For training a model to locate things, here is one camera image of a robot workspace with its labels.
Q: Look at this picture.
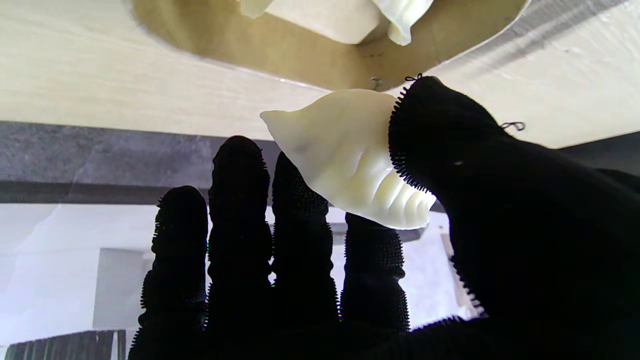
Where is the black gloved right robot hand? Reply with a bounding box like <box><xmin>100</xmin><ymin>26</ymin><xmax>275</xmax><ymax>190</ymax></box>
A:
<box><xmin>127</xmin><ymin>75</ymin><xmax>640</xmax><ymax>360</ymax></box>

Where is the white pleated dumpling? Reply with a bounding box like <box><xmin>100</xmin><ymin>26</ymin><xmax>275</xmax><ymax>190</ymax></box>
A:
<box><xmin>372</xmin><ymin>0</ymin><xmax>435</xmax><ymax>47</ymax></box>
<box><xmin>240</xmin><ymin>0</ymin><xmax>275</xmax><ymax>19</ymax></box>
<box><xmin>260</xmin><ymin>89</ymin><xmax>437</xmax><ymax>231</ymax></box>

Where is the brown paper food container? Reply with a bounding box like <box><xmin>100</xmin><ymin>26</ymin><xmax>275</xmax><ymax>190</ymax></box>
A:
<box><xmin>131</xmin><ymin>0</ymin><xmax>531</xmax><ymax>92</ymax></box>

